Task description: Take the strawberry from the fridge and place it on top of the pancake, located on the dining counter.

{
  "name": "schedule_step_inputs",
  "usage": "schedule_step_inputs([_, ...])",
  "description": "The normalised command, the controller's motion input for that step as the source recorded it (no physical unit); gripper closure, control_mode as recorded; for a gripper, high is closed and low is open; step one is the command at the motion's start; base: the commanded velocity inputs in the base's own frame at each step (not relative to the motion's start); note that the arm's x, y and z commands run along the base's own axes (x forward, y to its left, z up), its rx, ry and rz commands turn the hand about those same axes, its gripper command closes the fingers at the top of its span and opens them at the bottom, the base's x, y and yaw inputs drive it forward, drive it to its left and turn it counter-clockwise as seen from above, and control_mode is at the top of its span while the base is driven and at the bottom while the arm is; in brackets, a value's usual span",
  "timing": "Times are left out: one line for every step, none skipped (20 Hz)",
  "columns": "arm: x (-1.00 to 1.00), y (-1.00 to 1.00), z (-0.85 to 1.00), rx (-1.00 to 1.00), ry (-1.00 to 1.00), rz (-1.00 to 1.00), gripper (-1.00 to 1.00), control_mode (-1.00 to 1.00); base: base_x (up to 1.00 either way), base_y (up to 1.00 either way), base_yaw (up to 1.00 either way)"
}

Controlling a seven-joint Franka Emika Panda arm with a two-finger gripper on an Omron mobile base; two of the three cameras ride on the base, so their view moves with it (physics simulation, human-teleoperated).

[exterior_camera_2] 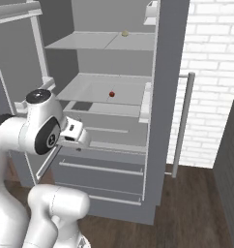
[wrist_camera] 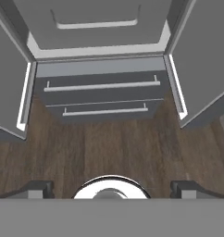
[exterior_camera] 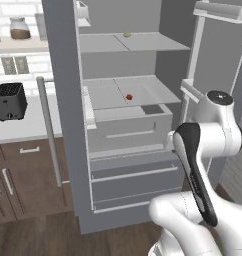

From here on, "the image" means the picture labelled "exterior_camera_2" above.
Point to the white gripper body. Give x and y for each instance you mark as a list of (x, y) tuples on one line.
[(83, 140)]

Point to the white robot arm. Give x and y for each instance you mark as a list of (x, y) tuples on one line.
[(12, 180)]

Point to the white fridge crisper drawer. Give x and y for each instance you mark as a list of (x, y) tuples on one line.
[(115, 109)]

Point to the clear fridge shelf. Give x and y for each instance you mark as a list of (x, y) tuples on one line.
[(90, 88), (99, 41)]

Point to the red strawberry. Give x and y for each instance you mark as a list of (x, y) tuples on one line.
[(111, 94)]

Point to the grey fridge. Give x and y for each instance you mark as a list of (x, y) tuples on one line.
[(99, 61)]

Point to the grey fridge door with bins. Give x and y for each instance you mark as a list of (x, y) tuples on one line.
[(12, 64)]

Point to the grey freezer drawer front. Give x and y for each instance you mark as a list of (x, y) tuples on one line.
[(115, 203), (99, 172)]

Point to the beige round food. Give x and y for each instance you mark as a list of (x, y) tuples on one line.
[(125, 33)]

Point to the dark grey cabinet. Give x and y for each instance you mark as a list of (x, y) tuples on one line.
[(228, 180)]

